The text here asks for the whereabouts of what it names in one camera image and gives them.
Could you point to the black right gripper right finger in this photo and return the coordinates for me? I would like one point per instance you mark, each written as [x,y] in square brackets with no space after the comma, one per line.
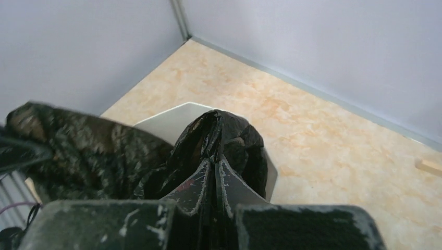
[247,221]

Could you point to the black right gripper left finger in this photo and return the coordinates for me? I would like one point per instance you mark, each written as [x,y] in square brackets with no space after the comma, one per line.
[172,222]

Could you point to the white translucent trash bin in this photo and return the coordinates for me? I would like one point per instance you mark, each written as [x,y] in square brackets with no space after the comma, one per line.
[169,124]

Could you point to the black plastic trash bag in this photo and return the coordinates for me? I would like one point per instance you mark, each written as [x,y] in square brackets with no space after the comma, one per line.
[96,158]

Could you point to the wooden clothes rack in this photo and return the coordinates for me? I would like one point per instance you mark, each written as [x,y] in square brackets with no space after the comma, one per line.
[429,166]

